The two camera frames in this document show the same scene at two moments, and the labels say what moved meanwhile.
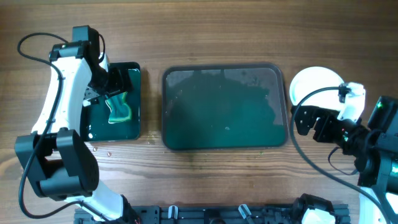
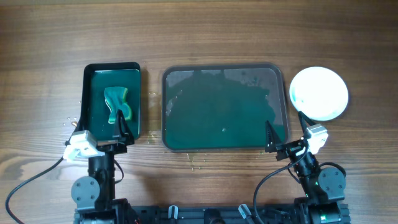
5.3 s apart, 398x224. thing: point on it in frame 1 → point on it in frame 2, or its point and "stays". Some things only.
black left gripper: x=111 y=83 → x=111 y=147
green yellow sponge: x=120 y=111 stays
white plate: x=311 y=79 stays
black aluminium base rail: x=209 y=214 stays
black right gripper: x=317 y=125 → x=288 y=149
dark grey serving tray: x=208 y=107 stays
